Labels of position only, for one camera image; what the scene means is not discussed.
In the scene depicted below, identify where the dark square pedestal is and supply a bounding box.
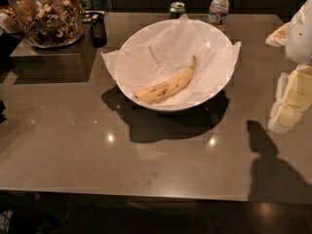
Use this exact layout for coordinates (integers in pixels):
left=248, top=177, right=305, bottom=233
left=10, top=24, right=98, bottom=83

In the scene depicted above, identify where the black scoop holder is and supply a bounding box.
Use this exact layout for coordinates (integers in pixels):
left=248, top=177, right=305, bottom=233
left=83, top=12, right=107, bottom=48

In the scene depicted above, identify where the yellow banana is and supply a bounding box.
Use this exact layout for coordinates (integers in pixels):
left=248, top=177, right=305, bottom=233
left=135, top=56, right=197, bottom=103

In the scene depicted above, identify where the glass jar of nuts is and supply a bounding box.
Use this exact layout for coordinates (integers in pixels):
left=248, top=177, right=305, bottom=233
left=8, top=0, right=84, bottom=49

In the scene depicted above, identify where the green soda can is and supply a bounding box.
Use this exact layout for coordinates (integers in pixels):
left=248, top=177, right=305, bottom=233
left=169, top=1, right=185, bottom=19

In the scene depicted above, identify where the clear plastic water bottle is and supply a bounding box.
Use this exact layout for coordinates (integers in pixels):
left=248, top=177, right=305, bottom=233
left=209, top=0, right=229, bottom=25

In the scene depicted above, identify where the white paper liner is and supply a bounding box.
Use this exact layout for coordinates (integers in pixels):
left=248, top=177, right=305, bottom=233
left=100, top=14, right=242, bottom=108

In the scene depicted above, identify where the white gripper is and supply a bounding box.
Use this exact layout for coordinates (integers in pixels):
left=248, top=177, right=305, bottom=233
left=265, top=0, right=312, bottom=134

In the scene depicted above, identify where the white bowl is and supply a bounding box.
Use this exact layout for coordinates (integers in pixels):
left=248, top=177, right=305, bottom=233
left=115, top=19, right=238, bottom=112

